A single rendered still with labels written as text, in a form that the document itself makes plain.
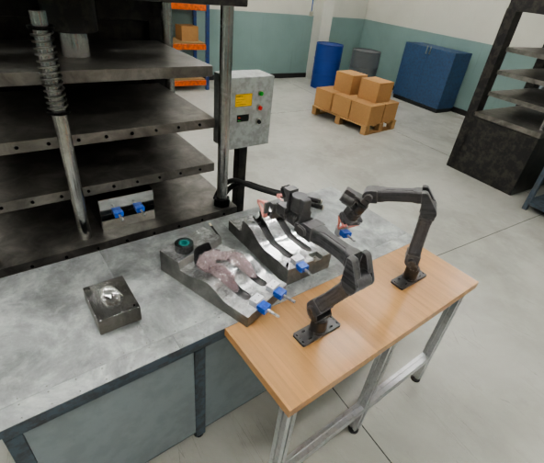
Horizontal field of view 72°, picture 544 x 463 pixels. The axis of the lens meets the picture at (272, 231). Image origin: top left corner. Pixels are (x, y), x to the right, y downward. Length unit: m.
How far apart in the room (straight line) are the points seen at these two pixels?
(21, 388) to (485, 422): 2.25
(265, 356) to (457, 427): 1.39
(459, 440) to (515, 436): 0.34
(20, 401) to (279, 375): 0.80
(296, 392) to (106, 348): 0.68
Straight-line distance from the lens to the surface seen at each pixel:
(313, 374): 1.41
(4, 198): 1.96
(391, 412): 2.41
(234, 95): 2.17
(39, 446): 1.64
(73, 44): 2.05
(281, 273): 1.69
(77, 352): 1.51
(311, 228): 1.29
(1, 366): 1.57
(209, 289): 1.54
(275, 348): 1.46
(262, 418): 2.22
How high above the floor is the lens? 1.93
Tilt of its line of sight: 34 degrees down
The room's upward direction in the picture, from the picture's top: 7 degrees clockwise
